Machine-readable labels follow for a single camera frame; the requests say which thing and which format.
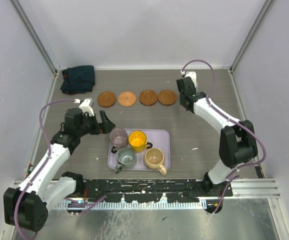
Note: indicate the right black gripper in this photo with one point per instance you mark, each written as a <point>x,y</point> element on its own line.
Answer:
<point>180,97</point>

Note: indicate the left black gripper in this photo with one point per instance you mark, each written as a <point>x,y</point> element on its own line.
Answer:
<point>104,128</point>

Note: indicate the brown wooden round coaster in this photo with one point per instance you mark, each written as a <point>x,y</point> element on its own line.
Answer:
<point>167,97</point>

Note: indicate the light cork coaster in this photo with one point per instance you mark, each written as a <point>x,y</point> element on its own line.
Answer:
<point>127,99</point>

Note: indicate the beige ceramic mug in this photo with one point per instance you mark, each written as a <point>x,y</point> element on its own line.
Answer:
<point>154,159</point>

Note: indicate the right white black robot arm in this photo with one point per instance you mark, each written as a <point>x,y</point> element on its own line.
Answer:
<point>237,145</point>

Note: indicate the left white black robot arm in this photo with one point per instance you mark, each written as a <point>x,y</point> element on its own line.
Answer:
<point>28,205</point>

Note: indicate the dark brown wooden coaster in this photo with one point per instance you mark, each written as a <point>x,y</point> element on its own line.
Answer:
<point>148,97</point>

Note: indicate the purple glass mug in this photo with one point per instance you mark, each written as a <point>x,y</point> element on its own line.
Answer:
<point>118,139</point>

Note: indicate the yellow mug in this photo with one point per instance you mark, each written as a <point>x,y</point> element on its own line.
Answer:
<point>138,141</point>

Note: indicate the grey ceramic mug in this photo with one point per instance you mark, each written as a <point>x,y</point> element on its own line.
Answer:
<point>126,159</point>

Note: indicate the lavender plastic tray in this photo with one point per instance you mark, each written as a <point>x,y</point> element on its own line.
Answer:
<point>158,137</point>

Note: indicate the dark blue folded cloth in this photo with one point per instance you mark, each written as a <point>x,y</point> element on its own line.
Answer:
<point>78,80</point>

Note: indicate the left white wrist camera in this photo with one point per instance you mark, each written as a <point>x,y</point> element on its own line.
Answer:
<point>86,106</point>

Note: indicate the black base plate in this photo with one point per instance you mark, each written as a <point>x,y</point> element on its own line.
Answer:
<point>147,190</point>

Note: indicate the white slotted cable duct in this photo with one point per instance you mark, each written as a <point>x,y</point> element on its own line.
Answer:
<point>161,205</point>

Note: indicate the aluminium front rail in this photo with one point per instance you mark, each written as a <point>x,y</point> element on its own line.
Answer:
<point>245,188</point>

